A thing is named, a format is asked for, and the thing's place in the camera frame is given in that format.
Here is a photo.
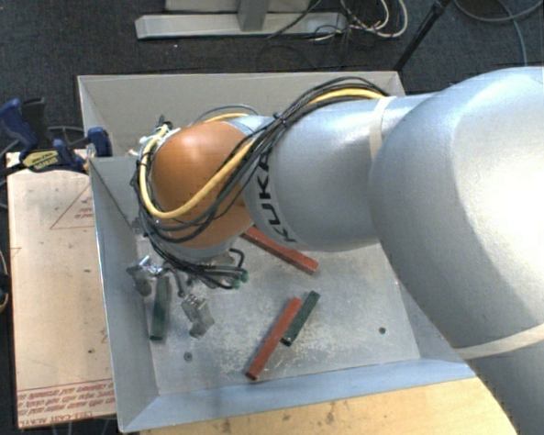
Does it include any grey metal bin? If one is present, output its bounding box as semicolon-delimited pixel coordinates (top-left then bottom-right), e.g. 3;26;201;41
77;51;480;435

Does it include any red-brown flat block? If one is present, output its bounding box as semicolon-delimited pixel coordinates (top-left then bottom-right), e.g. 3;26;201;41
239;296;308;383
239;222;320;281

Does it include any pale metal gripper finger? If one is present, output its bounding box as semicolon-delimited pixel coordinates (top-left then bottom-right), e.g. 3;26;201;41
180;292;216;340
126;255;166;299

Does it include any dark green flat block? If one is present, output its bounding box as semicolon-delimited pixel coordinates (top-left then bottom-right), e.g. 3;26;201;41
145;273;176;342
276;289;325;349

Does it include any brown cardboard board, red print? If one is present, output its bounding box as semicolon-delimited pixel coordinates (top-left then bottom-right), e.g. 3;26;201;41
1;146;118;430

